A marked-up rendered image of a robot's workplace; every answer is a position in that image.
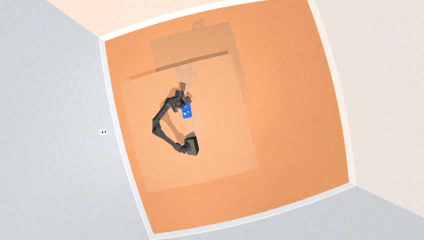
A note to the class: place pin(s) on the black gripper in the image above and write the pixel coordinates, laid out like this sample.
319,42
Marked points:
188,100

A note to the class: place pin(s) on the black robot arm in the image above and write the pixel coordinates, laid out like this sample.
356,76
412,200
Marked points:
156,126

